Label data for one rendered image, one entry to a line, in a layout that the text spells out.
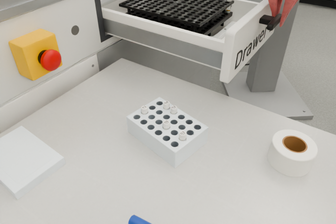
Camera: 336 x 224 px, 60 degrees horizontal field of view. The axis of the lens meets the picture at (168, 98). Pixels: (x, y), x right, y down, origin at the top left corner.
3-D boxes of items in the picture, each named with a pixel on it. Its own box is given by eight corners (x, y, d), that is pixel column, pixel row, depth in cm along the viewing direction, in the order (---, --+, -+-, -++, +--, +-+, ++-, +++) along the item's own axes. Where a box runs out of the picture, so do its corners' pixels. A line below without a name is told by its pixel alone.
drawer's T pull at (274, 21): (282, 19, 63) (284, 13, 62) (271, 32, 58) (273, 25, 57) (266, 16, 64) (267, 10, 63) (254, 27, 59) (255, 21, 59)
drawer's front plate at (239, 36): (273, 32, 76) (283, -11, 70) (227, 85, 57) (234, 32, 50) (267, 31, 77) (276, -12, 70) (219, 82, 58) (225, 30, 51)
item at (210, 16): (233, 3, 72) (234, 0, 72) (199, 27, 61) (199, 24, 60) (227, 1, 73) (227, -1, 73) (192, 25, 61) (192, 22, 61)
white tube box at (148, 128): (207, 142, 53) (208, 127, 50) (174, 168, 48) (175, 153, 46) (159, 111, 60) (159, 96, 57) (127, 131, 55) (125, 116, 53)
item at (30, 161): (66, 163, 49) (63, 156, 48) (17, 199, 43) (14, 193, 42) (24, 131, 55) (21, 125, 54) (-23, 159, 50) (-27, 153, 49)
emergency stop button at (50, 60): (65, 66, 56) (61, 47, 53) (48, 75, 53) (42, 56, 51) (55, 62, 57) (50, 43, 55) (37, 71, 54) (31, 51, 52)
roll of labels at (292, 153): (264, 169, 48) (269, 152, 46) (270, 140, 53) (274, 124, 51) (310, 183, 46) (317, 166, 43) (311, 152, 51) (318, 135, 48)
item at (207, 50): (265, 27, 75) (271, 4, 71) (223, 72, 58) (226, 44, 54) (142, -1, 93) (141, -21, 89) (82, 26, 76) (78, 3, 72)
